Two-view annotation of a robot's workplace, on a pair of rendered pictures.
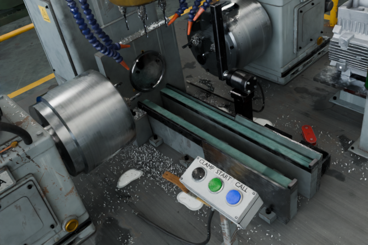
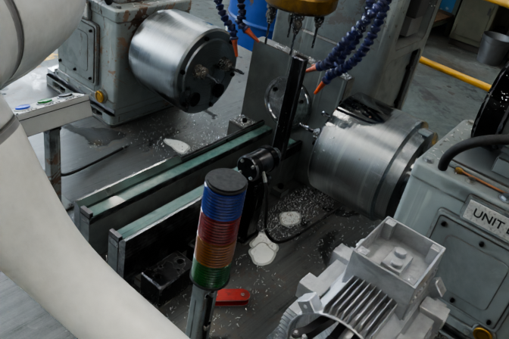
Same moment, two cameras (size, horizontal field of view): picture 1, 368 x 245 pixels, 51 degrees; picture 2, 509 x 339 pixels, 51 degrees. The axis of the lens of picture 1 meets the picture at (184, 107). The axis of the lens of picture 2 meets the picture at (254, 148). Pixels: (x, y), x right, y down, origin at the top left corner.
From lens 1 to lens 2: 1.26 m
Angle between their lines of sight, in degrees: 56
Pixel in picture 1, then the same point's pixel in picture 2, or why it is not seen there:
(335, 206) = not seen: hidden behind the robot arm
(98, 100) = (173, 37)
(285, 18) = (412, 200)
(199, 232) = (87, 185)
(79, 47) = (279, 29)
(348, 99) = not seen: outside the picture
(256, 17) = (376, 150)
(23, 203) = (84, 38)
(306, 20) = (454, 255)
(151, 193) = (150, 158)
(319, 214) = not seen: hidden behind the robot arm
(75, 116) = (153, 29)
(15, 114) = (154, 1)
